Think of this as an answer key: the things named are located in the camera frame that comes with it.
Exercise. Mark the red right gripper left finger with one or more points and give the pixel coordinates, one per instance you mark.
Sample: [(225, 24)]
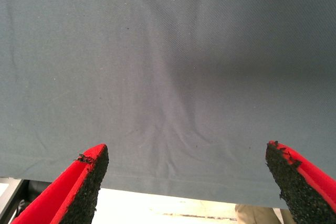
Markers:
[(65, 195)]

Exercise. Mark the dark grey table cloth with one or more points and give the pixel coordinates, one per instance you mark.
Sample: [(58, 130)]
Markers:
[(157, 51)]

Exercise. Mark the khaki trouser leg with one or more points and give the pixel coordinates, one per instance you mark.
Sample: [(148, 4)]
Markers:
[(257, 216)]

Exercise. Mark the black frame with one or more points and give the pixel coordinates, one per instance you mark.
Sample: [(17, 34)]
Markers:
[(34, 187)]

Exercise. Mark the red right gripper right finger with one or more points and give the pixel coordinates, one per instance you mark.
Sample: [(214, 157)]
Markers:
[(302, 187)]

